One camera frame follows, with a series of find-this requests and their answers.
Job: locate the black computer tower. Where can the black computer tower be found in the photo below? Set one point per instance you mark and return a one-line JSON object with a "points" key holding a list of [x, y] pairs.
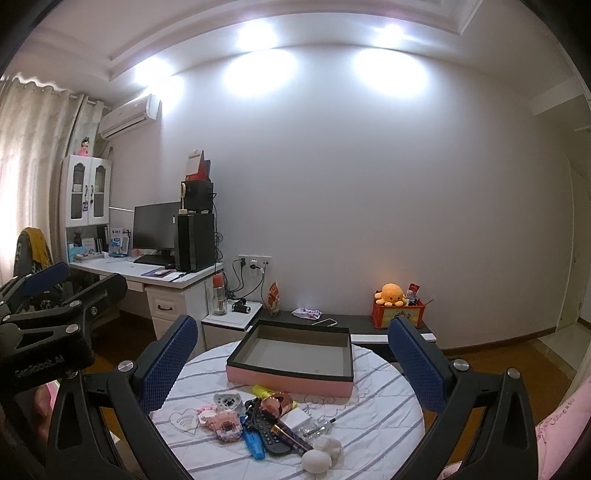
{"points": [[196, 242]]}

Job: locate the small beige gadget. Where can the small beige gadget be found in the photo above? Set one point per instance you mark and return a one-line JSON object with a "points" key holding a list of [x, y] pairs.
{"points": [[183, 198]]}

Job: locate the rose gold jar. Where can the rose gold jar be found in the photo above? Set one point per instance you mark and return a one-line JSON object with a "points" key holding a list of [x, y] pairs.
{"points": [[277, 404]]}

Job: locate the blue and gold packet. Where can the blue and gold packet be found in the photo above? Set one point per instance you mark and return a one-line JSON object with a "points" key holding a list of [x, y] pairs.
{"points": [[293, 437]]}

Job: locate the black monitor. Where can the black monitor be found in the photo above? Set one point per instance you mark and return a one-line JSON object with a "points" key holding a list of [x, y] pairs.
{"points": [[154, 226]]}

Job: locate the white door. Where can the white door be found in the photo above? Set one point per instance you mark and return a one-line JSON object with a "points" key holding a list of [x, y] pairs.
{"points": [[570, 258]]}

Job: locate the white charger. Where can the white charger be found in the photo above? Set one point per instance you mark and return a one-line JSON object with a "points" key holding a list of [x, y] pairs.
{"points": [[295, 419]]}

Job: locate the white air conditioner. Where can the white air conditioner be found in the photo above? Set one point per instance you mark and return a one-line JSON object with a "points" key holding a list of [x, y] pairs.
{"points": [[129, 117]]}

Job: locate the white glass-door cabinet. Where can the white glass-door cabinet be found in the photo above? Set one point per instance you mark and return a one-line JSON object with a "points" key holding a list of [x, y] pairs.
{"points": [[87, 189]]}

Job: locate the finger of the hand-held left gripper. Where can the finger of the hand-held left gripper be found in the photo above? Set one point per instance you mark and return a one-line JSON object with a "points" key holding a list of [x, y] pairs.
{"points": [[99, 293], [41, 279]]}

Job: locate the orange snack bag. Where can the orange snack bag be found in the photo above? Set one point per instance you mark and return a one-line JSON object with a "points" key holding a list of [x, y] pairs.
{"points": [[274, 300]]}

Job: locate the yellow highlighter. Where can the yellow highlighter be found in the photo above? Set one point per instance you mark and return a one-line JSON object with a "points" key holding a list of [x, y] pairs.
{"points": [[264, 392]]}

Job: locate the yellow cloth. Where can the yellow cloth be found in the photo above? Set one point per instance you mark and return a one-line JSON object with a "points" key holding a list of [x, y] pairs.
{"points": [[37, 244]]}

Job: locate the white nightstand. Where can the white nightstand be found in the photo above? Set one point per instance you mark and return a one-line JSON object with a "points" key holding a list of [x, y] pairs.
{"points": [[228, 323]]}

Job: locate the clear bottle with red cap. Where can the clear bottle with red cap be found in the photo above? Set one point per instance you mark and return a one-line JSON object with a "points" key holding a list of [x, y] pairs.
{"points": [[219, 297]]}

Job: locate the black office chair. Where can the black office chair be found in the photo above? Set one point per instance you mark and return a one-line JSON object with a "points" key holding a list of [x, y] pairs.
{"points": [[44, 295]]}

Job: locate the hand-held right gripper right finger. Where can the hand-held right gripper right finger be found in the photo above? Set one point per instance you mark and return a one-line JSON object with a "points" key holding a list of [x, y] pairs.
{"points": [[415, 364]]}

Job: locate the black box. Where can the black box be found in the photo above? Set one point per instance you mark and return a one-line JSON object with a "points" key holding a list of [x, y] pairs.
{"points": [[198, 196]]}

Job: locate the orange octopus plush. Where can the orange octopus plush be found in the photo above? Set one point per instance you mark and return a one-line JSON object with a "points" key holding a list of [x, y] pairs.
{"points": [[390, 294]]}

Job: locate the pink doll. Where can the pink doll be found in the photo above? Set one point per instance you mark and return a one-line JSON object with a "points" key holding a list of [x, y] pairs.
{"points": [[84, 146]]}

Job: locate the dark mouse pad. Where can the dark mouse pad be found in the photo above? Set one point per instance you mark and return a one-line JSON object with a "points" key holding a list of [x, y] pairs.
{"points": [[175, 276]]}

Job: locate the beige curtain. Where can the beige curtain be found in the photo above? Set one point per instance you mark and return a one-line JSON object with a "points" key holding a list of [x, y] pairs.
{"points": [[27, 161]]}

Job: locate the black webcam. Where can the black webcam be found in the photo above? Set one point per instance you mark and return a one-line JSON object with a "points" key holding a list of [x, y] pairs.
{"points": [[241, 305]]}

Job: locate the white desk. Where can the white desk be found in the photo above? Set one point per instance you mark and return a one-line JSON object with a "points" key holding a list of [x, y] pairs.
{"points": [[120, 270]]}

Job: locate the wall power outlet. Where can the wall power outlet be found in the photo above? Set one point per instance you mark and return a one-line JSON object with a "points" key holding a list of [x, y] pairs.
{"points": [[255, 263]]}

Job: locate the clear plastic item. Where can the clear plastic item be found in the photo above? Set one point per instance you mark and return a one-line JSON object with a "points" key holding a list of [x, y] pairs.
{"points": [[316, 427]]}

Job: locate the pink storage box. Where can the pink storage box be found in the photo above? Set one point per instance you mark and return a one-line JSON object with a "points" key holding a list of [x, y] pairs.
{"points": [[286, 381]]}

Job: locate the heart-shaped white dish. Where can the heart-shaped white dish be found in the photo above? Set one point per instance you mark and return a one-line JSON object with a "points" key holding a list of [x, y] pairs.
{"points": [[228, 401]]}

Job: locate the red crate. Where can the red crate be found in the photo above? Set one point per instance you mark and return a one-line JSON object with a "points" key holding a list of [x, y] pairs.
{"points": [[397, 316]]}

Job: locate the white round puff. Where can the white round puff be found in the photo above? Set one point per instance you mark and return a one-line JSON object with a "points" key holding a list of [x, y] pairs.
{"points": [[330, 446], [316, 462]]}

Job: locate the dark low cabinet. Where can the dark low cabinet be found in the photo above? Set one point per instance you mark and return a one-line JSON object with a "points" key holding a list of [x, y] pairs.
{"points": [[360, 321]]}

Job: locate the ceiling spotlight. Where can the ceiling spotlight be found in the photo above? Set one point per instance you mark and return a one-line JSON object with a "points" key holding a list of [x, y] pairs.
{"points": [[256, 34], [152, 71], [392, 30]]}

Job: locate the red and white box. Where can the red and white box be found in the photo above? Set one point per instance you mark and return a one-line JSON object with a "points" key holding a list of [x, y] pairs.
{"points": [[199, 168]]}

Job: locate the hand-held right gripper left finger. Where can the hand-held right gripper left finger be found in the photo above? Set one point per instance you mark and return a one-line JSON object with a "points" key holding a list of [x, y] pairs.
{"points": [[168, 364]]}

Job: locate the blue and white box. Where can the blue and white box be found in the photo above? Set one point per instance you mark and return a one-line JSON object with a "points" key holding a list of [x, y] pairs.
{"points": [[119, 244]]}

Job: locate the crumpled white plastic bag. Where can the crumpled white plastic bag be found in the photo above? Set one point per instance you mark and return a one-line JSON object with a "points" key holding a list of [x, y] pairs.
{"points": [[307, 314]]}

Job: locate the black hair clip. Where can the black hair clip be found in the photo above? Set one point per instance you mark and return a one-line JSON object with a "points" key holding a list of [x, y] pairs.
{"points": [[253, 410]]}

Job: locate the black remote control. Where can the black remote control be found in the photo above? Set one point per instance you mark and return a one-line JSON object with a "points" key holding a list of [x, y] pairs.
{"points": [[272, 443]]}

